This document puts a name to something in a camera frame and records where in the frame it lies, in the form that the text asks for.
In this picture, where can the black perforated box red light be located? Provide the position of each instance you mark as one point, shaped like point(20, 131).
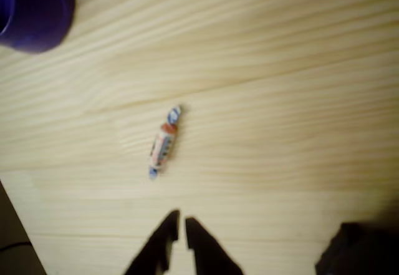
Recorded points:
point(364, 253)

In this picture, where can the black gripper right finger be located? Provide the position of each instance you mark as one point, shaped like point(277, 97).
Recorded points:
point(209, 256)

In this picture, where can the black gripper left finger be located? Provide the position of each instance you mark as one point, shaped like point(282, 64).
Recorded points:
point(162, 240)

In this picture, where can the purple bowl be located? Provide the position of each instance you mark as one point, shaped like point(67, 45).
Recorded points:
point(37, 13)

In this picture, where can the candy white blue red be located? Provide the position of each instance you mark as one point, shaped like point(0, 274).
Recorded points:
point(163, 145)

